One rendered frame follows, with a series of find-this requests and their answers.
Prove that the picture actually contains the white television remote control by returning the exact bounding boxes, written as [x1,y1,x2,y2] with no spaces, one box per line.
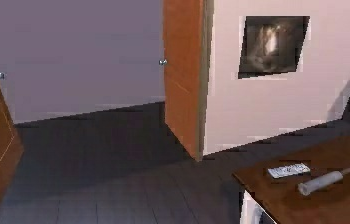
[267,162,312,180]

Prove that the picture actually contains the grey baseball bat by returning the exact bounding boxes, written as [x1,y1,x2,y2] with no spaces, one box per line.
[297,159,350,197]

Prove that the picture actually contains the brown wooden table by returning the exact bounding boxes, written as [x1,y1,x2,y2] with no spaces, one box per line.
[232,132,350,224]

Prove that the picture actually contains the dark framed wall picture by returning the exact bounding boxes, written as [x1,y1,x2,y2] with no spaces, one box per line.
[237,15,311,80]

